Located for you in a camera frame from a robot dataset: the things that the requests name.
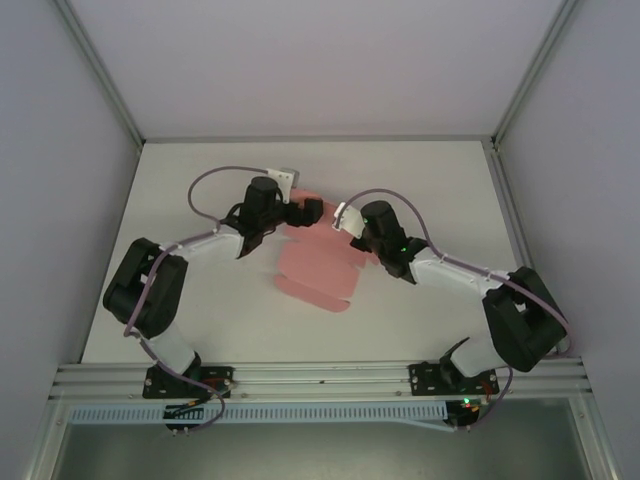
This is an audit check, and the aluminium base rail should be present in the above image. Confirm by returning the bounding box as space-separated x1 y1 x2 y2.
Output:
48 354 587 402

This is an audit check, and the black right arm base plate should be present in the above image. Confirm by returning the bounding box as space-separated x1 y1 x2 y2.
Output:
408 361 502 397

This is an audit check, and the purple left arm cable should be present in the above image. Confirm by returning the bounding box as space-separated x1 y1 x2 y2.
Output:
122 166 274 433

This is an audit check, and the aluminium frame post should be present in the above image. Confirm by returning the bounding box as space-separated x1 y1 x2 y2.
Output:
491 0 585 149
51 0 147 148

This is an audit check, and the white slotted cable duct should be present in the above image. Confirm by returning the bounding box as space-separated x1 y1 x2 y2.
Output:
66 401 450 427

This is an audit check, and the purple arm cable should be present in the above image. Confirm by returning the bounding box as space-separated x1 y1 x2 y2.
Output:
122 166 274 433
339 188 574 432

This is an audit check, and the aluminium side rail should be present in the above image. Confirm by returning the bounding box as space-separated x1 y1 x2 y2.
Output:
485 138 535 269

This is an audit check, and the black controller board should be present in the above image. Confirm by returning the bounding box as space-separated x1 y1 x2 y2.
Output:
446 397 487 432

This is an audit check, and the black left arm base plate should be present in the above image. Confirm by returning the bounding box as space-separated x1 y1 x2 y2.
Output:
143 365 236 400

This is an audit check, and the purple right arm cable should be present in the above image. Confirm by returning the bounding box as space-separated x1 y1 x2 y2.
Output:
339 188 574 432

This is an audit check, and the pink paper box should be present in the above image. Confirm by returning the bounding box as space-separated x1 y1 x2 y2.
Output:
273 187 374 315

